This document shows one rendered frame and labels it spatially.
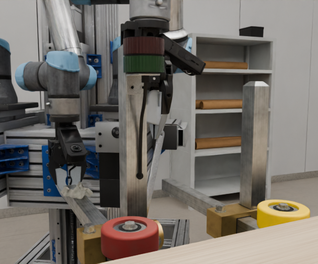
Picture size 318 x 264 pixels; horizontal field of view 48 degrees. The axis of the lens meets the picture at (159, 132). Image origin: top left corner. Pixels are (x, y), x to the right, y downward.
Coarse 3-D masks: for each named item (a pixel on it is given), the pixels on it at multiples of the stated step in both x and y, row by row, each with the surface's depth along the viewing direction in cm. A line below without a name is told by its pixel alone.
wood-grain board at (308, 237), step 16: (288, 224) 52; (304, 224) 52; (208, 240) 46; (224, 240) 46; (240, 240) 46; (256, 240) 46; (272, 240) 46; (288, 240) 46; (304, 240) 46; (144, 256) 42; (160, 256) 42; (176, 256) 42; (192, 256) 42; (208, 256) 42; (224, 256) 42; (240, 256) 42; (256, 256) 42; (272, 256) 42; (288, 256) 42; (304, 256) 42
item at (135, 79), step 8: (128, 72) 51; (136, 72) 50; (144, 72) 50; (152, 72) 50; (160, 72) 51; (128, 80) 54; (136, 80) 55; (144, 80) 51; (128, 88) 54; (136, 88) 55; (144, 88) 52; (144, 96) 52; (144, 104) 53
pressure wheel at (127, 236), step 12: (132, 216) 53; (108, 228) 49; (120, 228) 49; (132, 228) 49; (144, 228) 49; (156, 228) 49; (108, 240) 47; (120, 240) 46; (132, 240) 46; (144, 240) 46; (156, 240) 48; (108, 252) 47; (120, 252) 46; (132, 252) 46; (144, 252) 47
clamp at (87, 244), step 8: (160, 224) 61; (80, 232) 56; (96, 232) 56; (160, 232) 60; (80, 240) 56; (88, 240) 54; (96, 240) 55; (160, 240) 59; (80, 248) 56; (88, 248) 54; (96, 248) 55; (160, 248) 61; (80, 256) 56; (88, 256) 54; (96, 256) 55; (104, 256) 55
